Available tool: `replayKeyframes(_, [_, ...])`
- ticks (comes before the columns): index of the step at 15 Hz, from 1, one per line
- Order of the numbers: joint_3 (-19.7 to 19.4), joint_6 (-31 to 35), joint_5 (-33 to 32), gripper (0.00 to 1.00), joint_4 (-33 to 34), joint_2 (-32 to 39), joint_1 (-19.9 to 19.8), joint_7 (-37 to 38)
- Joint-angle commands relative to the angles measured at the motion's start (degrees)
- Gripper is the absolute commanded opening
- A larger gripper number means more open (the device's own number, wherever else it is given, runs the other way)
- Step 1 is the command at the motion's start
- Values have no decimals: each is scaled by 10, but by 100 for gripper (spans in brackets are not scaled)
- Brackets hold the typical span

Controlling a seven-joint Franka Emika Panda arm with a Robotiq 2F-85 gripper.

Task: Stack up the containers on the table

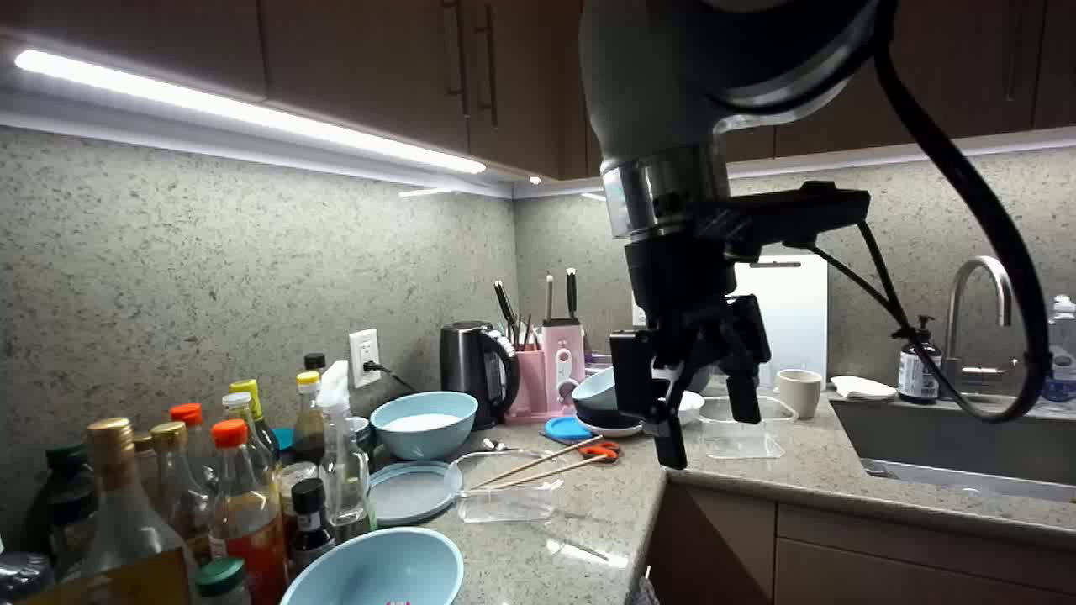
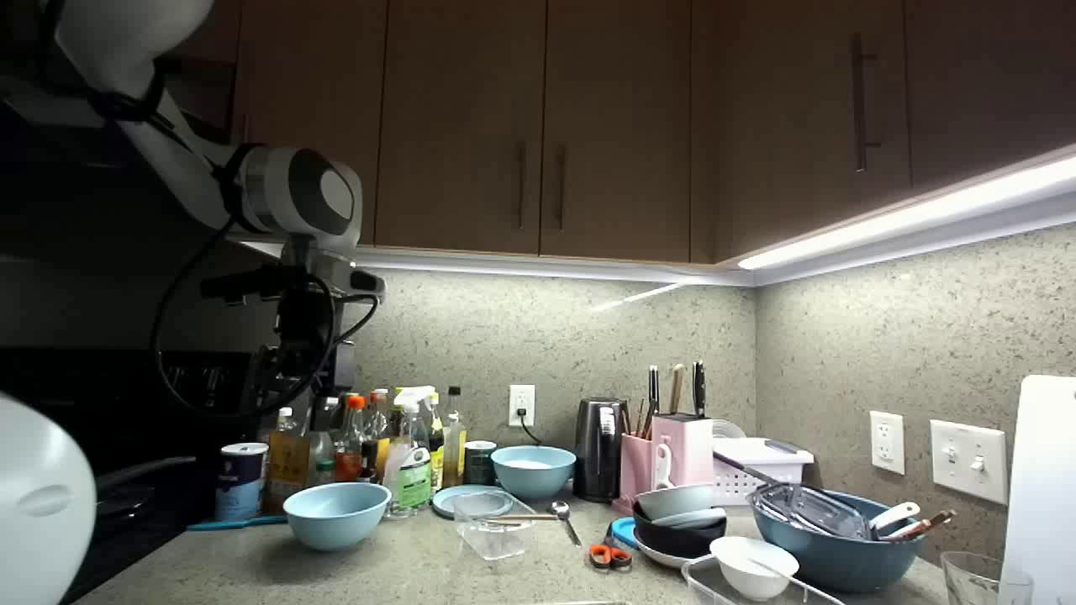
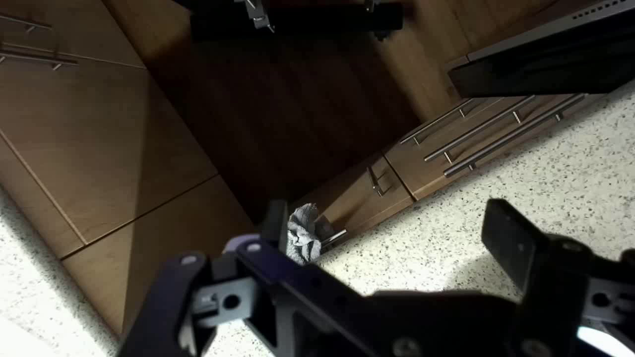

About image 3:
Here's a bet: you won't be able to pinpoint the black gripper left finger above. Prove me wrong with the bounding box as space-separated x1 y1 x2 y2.
118 240 374 357

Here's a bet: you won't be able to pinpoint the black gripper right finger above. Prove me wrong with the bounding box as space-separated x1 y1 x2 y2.
483 198 635 357

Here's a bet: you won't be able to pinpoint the crumpled white cloth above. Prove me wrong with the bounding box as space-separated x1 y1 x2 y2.
287 202 322 264

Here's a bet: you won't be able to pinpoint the wooden lower cabinet drawers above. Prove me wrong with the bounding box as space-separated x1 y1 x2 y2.
308 93 594 234

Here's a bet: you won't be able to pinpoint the black oven front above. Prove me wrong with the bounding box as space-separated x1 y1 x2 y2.
449 0 635 97

